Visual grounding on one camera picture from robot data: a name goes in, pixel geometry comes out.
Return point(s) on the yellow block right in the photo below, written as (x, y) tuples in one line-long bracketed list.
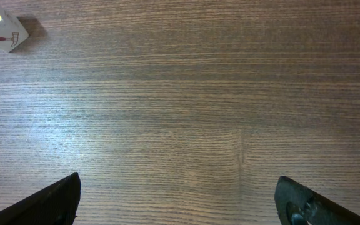
[(12, 32)]

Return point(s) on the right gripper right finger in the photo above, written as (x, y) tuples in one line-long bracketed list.
[(297, 204)]

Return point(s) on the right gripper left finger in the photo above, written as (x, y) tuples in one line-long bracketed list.
[(55, 204)]

